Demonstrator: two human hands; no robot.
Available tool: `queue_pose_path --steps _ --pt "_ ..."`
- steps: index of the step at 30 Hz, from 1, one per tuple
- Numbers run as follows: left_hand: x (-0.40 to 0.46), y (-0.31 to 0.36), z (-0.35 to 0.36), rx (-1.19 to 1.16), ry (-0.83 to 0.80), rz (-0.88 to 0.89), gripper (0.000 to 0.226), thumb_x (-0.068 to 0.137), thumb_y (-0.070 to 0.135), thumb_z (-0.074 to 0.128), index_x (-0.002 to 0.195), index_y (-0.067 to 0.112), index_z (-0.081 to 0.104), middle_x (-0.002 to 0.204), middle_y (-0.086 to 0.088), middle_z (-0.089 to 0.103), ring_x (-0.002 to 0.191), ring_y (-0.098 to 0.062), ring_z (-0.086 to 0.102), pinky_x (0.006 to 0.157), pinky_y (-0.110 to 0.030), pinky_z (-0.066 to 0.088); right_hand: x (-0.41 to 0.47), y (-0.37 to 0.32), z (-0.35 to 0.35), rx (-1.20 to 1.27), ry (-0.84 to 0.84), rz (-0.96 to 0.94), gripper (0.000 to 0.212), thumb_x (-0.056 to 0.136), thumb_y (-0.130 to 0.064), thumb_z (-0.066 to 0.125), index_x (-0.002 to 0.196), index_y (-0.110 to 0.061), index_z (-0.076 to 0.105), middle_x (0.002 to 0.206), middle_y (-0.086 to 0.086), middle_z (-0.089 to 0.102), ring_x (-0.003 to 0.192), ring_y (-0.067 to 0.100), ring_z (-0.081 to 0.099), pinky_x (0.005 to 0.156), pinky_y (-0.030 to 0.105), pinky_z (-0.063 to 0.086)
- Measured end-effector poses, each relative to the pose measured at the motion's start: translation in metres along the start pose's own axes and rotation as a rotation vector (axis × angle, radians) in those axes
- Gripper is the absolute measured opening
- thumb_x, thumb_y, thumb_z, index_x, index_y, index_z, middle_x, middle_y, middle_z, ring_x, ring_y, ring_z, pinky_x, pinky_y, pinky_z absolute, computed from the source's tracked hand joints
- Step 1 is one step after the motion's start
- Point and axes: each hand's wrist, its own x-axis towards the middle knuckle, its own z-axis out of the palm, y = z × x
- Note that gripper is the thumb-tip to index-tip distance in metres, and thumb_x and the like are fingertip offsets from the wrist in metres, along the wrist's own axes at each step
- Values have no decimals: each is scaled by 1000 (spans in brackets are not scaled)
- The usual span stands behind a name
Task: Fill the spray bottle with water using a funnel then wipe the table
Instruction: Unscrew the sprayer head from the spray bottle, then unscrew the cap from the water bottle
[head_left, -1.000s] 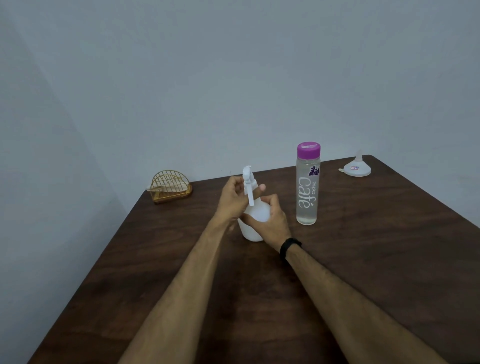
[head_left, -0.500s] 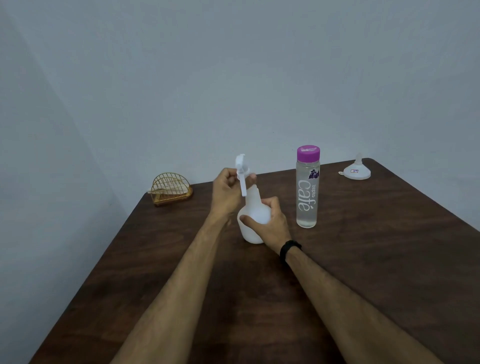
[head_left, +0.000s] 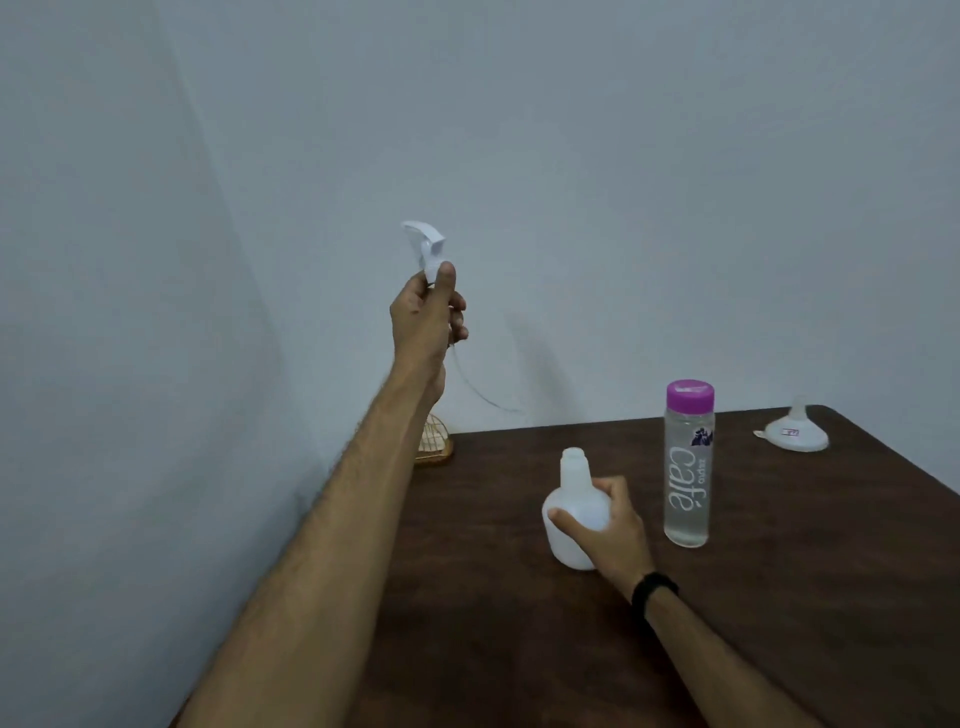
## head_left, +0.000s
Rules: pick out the black wristband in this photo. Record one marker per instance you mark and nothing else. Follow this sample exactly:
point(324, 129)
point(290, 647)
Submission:
point(651, 589)

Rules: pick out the person's right hand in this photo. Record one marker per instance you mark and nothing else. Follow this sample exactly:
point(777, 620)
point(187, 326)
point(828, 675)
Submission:
point(619, 547)

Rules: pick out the person's right forearm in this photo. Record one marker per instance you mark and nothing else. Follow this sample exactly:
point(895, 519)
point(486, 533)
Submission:
point(720, 667)

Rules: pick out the dark wooden table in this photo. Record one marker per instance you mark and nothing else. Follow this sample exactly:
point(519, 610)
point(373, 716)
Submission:
point(825, 570)

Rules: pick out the white plastic funnel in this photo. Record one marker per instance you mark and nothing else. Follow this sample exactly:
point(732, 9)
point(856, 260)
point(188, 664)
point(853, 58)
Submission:
point(796, 436)

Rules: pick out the person's left forearm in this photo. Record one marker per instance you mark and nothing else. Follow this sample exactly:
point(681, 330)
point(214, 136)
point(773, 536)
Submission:
point(330, 570)

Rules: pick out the white spray bottle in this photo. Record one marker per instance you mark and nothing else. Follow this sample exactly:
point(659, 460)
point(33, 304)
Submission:
point(574, 487)

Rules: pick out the person's left hand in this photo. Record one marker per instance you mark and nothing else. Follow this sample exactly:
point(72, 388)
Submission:
point(420, 322)

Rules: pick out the clear water bottle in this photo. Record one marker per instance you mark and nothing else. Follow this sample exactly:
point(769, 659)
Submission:
point(688, 480)

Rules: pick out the white trigger sprayer head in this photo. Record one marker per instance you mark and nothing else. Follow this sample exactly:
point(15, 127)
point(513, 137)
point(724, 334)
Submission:
point(433, 251)

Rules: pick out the purple bottle cap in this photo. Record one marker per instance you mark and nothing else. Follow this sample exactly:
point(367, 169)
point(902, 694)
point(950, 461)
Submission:
point(690, 394)

